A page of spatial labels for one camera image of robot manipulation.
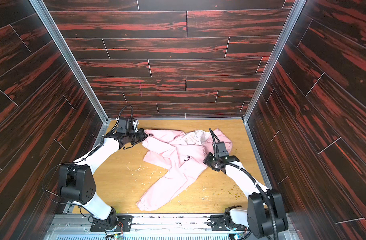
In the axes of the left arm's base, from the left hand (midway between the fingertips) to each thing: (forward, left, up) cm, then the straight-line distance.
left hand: (149, 134), depth 90 cm
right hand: (-12, -36, -8) cm, 39 cm away
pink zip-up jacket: (-6, -21, -11) cm, 24 cm away
